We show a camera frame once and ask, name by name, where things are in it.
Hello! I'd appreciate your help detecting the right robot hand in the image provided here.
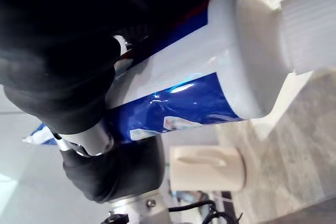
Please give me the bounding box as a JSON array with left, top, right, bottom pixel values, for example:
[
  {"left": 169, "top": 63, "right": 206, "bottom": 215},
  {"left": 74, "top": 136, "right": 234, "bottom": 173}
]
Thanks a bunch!
[{"left": 0, "top": 0, "right": 261, "bottom": 158}]

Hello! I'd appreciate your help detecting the blue white toothpaste tube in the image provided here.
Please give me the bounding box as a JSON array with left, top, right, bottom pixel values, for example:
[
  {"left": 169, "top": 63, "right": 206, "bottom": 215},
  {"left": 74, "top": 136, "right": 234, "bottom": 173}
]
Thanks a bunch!
[{"left": 22, "top": 0, "right": 336, "bottom": 146}]

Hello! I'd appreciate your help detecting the white mug with handle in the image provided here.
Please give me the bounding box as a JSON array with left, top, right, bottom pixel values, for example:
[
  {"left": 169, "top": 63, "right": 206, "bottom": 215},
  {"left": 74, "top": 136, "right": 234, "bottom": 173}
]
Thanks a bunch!
[{"left": 169, "top": 144, "right": 247, "bottom": 194}]

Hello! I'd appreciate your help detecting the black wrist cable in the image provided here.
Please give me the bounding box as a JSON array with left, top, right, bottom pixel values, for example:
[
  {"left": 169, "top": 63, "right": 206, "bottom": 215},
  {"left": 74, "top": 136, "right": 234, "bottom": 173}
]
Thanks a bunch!
[{"left": 167, "top": 199, "right": 244, "bottom": 224}]

